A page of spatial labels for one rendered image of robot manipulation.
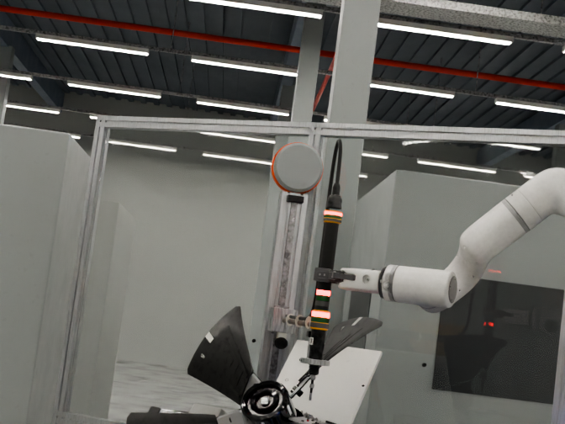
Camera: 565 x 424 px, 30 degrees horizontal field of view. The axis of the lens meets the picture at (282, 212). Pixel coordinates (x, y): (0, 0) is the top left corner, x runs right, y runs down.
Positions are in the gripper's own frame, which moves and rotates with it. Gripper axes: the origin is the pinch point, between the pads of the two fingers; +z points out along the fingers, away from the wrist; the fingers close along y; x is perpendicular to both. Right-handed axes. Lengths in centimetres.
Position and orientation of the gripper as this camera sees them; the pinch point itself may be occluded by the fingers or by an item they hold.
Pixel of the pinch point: (325, 275)
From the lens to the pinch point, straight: 252.2
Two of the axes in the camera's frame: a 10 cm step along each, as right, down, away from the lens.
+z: -8.9, -0.7, 4.6
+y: 4.5, 1.5, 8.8
